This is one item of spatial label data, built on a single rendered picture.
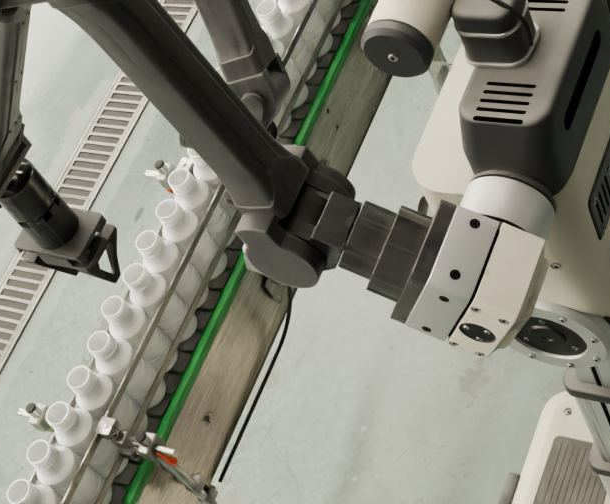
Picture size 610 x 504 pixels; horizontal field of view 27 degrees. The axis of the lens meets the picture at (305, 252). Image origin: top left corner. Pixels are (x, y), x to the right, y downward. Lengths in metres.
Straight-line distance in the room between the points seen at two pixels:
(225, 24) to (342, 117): 0.70
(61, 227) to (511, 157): 0.54
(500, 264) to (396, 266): 0.10
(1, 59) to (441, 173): 0.46
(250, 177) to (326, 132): 1.06
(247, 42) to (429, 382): 1.54
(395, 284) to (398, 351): 1.86
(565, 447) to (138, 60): 1.63
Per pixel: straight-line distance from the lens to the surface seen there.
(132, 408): 1.88
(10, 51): 1.16
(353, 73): 2.26
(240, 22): 1.56
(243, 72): 1.57
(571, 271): 1.37
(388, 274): 1.16
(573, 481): 2.48
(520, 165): 1.21
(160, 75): 1.06
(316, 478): 2.95
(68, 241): 1.49
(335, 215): 1.18
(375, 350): 3.05
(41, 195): 1.44
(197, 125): 1.10
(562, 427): 2.53
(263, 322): 2.09
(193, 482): 1.90
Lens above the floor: 2.49
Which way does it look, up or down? 49 degrees down
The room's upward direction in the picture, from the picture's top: 34 degrees counter-clockwise
